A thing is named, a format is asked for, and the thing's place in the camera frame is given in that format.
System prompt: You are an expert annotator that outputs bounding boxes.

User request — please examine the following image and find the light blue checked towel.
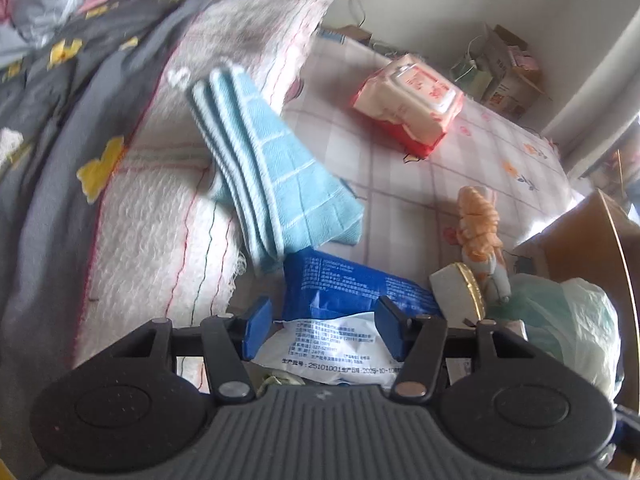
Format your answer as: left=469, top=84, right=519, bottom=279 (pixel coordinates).
left=187, top=62, right=365, bottom=275

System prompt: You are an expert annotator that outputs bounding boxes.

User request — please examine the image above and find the large brown cardboard box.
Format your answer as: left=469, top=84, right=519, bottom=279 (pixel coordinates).
left=512, top=189, right=640, bottom=411

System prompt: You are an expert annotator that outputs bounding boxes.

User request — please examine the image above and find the red wet wipes pack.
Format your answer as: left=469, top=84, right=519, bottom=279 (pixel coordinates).
left=350, top=52, right=465, bottom=159

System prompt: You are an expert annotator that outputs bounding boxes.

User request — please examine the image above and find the orange knitted doll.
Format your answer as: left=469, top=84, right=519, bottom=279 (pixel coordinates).
left=456, top=185, right=514, bottom=307

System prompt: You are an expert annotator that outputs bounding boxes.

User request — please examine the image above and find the pale green paper bag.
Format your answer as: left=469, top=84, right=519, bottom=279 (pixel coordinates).
left=447, top=35, right=494, bottom=104

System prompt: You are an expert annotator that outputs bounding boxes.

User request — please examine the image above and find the white woven blanket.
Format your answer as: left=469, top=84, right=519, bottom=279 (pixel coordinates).
left=75, top=0, right=348, bottom=367

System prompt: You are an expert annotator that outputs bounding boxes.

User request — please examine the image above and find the white teal plastic bag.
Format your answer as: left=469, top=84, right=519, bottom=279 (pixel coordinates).
left=487, top=272, right=622, bottom=402

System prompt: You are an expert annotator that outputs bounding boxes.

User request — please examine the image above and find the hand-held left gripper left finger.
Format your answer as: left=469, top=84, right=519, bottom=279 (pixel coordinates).
left=107, top=296, right=273, bottom=403

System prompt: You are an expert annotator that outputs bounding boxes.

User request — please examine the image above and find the printed plaid tablecloth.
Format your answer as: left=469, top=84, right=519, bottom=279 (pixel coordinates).
left=220, top=35, right=587, bottom=361

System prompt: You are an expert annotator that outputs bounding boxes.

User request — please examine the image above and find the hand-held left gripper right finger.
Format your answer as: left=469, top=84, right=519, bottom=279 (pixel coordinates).
left=375, top=296, right=533, bottom=402

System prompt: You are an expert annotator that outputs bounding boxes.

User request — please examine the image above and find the small open cardboard box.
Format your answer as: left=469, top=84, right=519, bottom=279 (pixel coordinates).
left=479, top=24, right=547, bottom=122

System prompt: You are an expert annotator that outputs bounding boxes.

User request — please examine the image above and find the grey flowered bed sheet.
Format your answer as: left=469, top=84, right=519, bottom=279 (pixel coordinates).
left=0, top=0, right=201, bottom=480

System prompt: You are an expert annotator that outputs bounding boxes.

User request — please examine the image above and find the blue white plastic packet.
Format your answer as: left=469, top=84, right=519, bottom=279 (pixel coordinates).
left=249, top=249, right=447, bottom=392

